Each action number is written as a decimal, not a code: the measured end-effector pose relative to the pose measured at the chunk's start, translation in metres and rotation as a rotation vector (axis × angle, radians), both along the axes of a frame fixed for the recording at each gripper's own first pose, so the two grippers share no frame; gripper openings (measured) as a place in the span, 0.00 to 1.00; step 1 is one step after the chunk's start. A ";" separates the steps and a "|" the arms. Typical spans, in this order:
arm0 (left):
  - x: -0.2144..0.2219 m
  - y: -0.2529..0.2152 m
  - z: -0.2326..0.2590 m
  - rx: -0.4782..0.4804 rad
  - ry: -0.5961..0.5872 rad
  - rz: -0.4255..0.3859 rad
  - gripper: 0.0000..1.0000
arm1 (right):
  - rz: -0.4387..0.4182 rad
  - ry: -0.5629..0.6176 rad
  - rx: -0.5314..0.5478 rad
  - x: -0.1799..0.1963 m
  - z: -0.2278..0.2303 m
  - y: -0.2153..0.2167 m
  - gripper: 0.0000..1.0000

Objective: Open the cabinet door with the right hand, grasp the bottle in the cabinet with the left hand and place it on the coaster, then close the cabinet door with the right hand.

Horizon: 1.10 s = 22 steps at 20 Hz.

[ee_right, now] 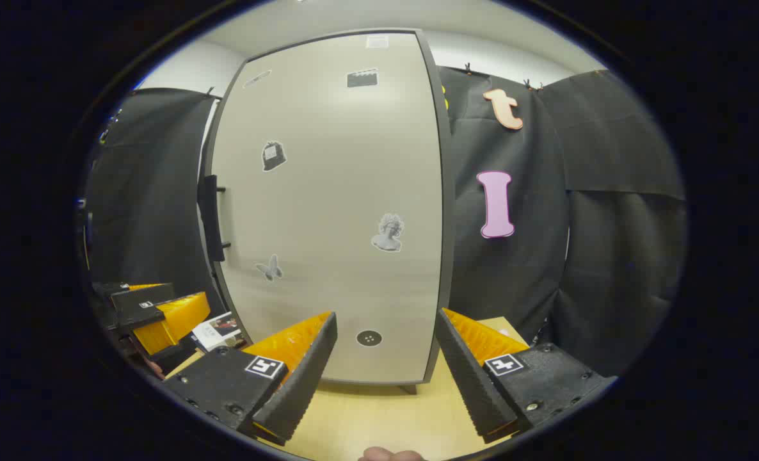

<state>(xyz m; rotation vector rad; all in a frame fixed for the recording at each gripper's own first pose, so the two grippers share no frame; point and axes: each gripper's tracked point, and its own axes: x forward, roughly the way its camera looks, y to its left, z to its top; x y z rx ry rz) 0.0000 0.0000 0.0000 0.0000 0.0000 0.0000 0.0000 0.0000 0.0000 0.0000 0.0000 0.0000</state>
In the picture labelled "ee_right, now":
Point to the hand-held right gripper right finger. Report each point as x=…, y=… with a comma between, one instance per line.
x=469, y=378

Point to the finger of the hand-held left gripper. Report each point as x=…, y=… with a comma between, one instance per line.
x=114, y=289
x=175, y=317

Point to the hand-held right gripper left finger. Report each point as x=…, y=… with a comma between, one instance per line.
x=299, y=374

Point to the grey cabinet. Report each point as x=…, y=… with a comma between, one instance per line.
x=448, y=256

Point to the white picture book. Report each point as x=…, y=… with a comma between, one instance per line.
x=216, y=330

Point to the black backdrop cloth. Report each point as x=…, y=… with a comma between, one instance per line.
x=610, y=256

